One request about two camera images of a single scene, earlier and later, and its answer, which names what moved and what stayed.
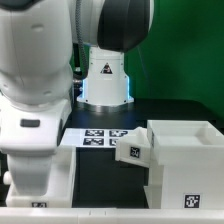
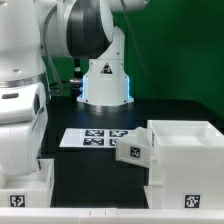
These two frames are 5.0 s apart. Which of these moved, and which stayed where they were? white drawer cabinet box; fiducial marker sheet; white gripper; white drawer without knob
Moved: white gripper
Stayed: fiducial marker sheet; white drawer without knob; white drawer cabinet box
